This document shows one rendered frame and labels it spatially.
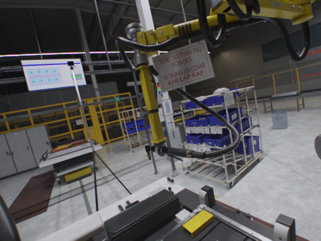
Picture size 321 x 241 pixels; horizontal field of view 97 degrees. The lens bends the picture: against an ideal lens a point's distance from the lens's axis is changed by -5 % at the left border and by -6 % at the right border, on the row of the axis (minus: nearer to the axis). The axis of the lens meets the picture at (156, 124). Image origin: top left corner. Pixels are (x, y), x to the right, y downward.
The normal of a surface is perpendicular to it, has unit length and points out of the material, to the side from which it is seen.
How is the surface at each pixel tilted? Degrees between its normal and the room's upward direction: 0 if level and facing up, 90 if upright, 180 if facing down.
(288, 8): 90
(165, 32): 90
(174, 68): 90
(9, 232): 46
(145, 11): 90
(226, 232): 0
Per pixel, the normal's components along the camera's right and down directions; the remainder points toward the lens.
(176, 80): -0.13, 0.15
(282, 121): -0.70, 0.24
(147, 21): 0.52, -0.01
